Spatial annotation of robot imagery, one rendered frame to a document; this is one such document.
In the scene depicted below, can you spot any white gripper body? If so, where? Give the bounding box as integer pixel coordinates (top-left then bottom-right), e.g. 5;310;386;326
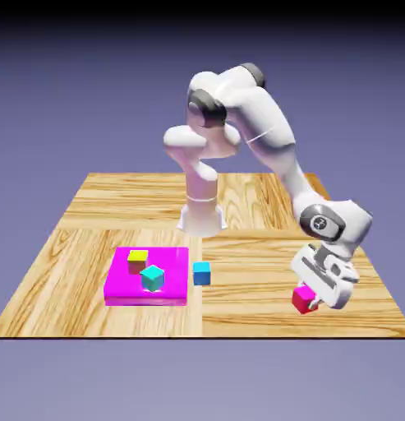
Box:
289;244;354;311

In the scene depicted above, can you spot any small red cube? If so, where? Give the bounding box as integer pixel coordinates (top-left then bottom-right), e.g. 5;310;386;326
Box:
291;285;320;316

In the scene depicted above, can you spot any small blue cube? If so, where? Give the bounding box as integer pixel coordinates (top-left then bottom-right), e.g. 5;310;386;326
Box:
192;261;212;286

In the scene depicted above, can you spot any small teal cube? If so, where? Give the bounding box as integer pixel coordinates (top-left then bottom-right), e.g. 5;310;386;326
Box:
139;264;166;293

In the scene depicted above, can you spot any small yellow cube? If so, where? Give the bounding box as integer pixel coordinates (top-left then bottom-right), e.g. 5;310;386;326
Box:
127;249;150;275

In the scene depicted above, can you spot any large magenta box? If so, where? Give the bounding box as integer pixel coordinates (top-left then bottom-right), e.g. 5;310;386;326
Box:
103;246;190;308

